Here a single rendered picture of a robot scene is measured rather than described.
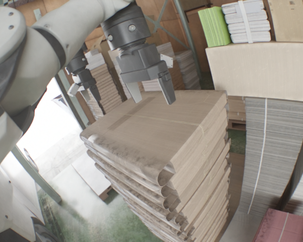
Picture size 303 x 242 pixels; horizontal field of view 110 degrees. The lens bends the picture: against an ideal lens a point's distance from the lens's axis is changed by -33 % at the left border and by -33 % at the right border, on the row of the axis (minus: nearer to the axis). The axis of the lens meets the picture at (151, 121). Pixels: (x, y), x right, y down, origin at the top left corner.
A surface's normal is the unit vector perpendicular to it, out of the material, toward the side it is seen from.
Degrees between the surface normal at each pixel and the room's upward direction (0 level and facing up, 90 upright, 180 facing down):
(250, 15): 87
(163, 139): 0
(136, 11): 90
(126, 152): 0
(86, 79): 90
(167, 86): 90
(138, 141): 0
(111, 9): 129
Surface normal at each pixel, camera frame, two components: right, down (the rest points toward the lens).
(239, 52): -0.64, 0.55
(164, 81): 0.69, 0.11
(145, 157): -0.33, -0.83
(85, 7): 0.74, -0.15
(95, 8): 0.91, 0.02
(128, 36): 0.12, 0.44
